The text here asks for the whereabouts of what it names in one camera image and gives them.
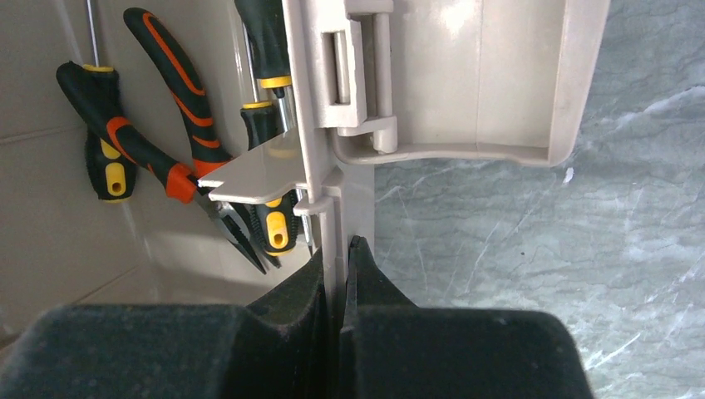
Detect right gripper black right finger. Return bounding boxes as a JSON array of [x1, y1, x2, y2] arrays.
[[338, 236, 593, 398]]

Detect orange handled pliers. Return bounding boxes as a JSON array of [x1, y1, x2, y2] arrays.
[[56, 7, 283, 275]]

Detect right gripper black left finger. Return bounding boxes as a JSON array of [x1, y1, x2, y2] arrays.
[[1, 254, 327, 398]]

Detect black yellow handled screwdriver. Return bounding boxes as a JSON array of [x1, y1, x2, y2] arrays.
[[234, 1, 299, 256]]

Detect translucent brown tool box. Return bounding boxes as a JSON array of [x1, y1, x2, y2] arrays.
[[1, 1, 609, 342]]

